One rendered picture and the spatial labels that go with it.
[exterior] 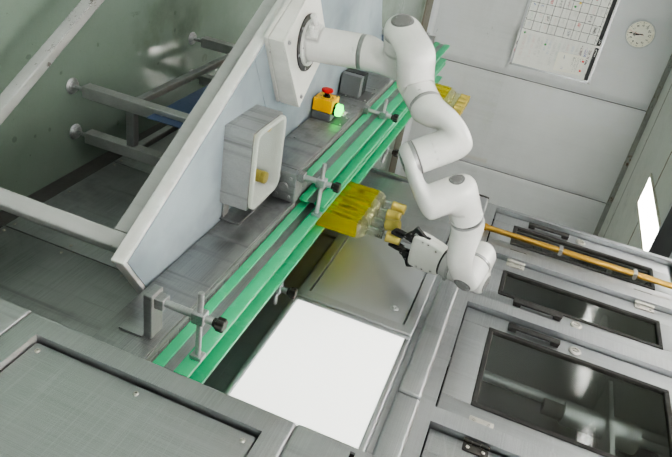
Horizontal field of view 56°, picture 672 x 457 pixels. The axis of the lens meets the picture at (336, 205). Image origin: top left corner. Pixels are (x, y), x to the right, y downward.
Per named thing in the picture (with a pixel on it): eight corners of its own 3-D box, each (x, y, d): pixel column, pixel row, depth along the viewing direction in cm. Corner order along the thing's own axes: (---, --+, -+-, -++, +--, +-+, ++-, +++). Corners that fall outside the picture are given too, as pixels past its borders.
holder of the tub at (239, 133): (218, 219, 167) (244, 228, 165) (224, 125, 153) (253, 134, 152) (248, 192, 181) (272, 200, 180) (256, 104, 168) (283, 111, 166)
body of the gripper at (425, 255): (448, 273, 182) (414, 256, 187) (457, 244, 177) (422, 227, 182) (436, 284, 176) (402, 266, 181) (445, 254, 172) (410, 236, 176)
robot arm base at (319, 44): (293, 33, 162) (350, 42, 158) (310, 0, 168) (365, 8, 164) (303, 75, 175) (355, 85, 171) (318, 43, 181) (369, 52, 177)
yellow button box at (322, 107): (309, 115, 212) (329, 121, 210) (312, 95, 208) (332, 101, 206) (316, 109, 218) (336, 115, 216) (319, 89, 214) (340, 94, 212)
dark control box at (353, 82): (337, 92, 235) (358, 98, 233) (340, 72, 231) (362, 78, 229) (344, 86, 242) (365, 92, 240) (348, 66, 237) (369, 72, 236)
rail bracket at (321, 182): (292, 210, 180) (332, 223, 178) (299, 158, 172) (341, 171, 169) (296, 205, 183) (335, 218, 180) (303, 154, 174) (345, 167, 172)
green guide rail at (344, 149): (301, 178, 180) (327, 186, 178) (302, 175, 179) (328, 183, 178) (434, 43, 325) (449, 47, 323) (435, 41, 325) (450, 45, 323)
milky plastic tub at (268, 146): (220, 203, 164) (250, 213, 162) (226, 125, 153) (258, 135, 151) (251, 177, 179) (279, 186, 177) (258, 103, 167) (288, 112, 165)
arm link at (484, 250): (484, 271, 161) (501, 245, 165) (447, 253, 166) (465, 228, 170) (479, 301, 172) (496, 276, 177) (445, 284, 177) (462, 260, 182)
